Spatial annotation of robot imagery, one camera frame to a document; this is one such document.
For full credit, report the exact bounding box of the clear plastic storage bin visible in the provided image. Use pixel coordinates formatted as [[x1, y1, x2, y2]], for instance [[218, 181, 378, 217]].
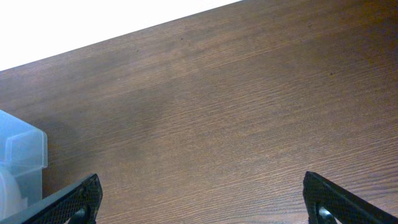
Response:
[[1, 111, 48, 206]]

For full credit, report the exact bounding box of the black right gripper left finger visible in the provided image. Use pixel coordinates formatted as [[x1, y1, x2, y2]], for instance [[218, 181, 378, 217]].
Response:
[[1, 174, 103, 224]]

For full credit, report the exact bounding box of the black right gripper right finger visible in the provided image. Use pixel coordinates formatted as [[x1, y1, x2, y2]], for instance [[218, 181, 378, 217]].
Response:
[[303, 171, 397, 224]]

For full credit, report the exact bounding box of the cream cup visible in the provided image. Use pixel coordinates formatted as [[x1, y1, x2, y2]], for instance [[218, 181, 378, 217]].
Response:
[[1, 167, 28, 220]]

